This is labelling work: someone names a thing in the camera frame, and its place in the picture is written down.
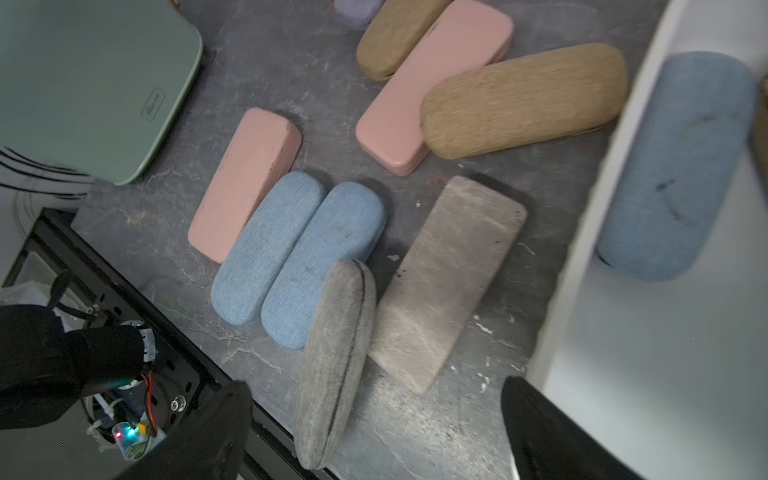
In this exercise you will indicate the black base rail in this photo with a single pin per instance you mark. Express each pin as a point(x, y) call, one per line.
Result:
point(177, 378)

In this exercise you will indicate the pink glasses case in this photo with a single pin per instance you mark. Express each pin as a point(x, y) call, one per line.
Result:
point(262, 149)
point(467, 35)

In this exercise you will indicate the pink glasses case upper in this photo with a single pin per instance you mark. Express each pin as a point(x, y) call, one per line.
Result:
point(467, 35)

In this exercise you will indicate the white plastic storage tray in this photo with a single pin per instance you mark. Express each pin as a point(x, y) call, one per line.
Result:
point(670, 377)

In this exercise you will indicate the light blue glasses case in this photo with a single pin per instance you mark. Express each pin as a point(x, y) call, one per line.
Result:
point(347, 225)
point(678, 170)
point(244, 279)

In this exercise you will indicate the pink glasses case lower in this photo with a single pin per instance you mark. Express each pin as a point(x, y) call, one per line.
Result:
point(262, 149)

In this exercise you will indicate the mint green toaster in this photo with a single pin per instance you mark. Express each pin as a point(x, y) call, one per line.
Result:
point(93, 86)

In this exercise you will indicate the purple fabric glasses case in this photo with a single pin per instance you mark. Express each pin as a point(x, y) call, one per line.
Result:
point(357, 14)

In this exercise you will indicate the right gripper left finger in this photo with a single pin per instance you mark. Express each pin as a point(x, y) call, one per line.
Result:
point(209, 444)

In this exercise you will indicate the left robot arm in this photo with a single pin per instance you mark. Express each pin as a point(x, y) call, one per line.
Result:
point(45, 370)

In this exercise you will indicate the tan fabric glasses case upper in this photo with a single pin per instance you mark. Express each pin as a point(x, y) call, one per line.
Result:
point(393, 33)

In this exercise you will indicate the grey fabric glasses case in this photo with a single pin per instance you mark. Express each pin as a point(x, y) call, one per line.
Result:
point(332, 361)

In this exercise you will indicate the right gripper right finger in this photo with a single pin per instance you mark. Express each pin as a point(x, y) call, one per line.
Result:
point(546, 444)

